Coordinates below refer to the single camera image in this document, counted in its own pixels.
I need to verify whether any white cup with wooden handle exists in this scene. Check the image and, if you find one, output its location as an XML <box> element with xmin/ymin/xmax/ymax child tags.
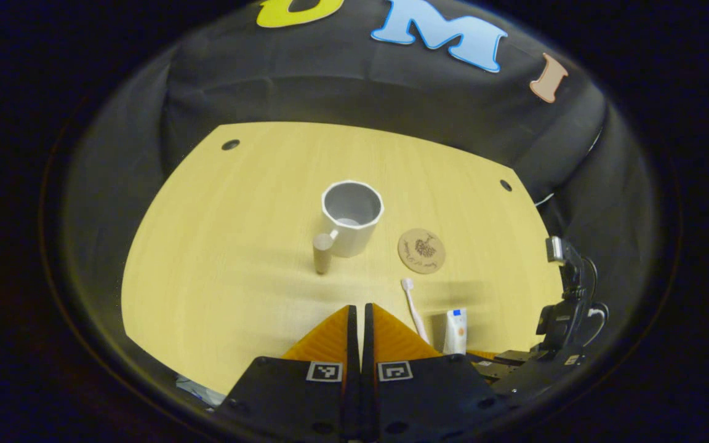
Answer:
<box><xmin>313</xmin><ymin>180</ymin><xmax>385</xmax><ymax>276</ymax></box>

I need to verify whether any round wooden coaster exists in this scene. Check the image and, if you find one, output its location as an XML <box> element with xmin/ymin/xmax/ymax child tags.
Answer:
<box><xmin>398</xmin><ymin>228</ymin><xmax>446</xmax><ymax>274</ymax></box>

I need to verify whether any light wooden desktop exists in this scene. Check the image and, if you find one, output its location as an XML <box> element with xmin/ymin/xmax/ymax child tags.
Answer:
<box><xmin>121</xmin><ymin>121</ymin><xmax>564</xmax><ymax>397</ymax></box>

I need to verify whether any pale pink toothbrush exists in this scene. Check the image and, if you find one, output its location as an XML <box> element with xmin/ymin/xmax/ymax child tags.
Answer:
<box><xmin>401</xmin><ymin>277</ymin><xmax>430</xmax><ymax>345</ymax></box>

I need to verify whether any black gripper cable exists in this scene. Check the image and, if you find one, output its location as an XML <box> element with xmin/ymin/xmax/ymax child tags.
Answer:
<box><xmin>582</xmin><ymin>257</ymin><xmax>609</xmax><ymax>348</ymax></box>

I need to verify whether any white toothpaste tube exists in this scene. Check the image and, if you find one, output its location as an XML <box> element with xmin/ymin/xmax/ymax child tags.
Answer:
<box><xmin>443</xmin><ymin>308</ymin><xmax>468</xmax><ymax>356</ymax></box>

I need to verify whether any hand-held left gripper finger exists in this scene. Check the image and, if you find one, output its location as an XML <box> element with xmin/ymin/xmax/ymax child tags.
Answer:
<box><xmin>362</xmin><ymin>303</ymin><xmax>516</xmax><ymax>442</ymax></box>
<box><xmin>215</xmin><ymin>304</ymin><xmax>363</xmax><ymax>442</ymax></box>

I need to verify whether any pale crumpled sheet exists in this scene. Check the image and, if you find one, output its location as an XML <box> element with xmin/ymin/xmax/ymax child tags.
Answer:
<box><xmin>175</xmin><ymin>375</ymin><xmax>227</xmax><ymax>408</ymax></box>

